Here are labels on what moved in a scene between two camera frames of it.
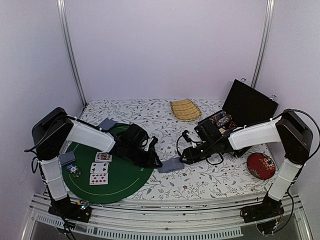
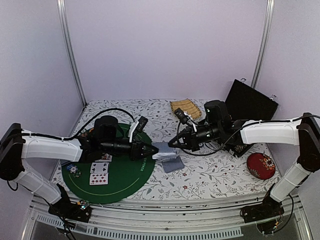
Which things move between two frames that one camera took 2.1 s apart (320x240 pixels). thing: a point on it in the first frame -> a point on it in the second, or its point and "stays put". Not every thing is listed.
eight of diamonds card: x=98 y=178 stays put
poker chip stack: x=75 y=171 stays put
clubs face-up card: x=99 y=167 stays put
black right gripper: x=191 y=157 -> x=190 y=144
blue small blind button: x=69 y=166 stays put
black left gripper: x=149 y=162 -> x=137 y=151
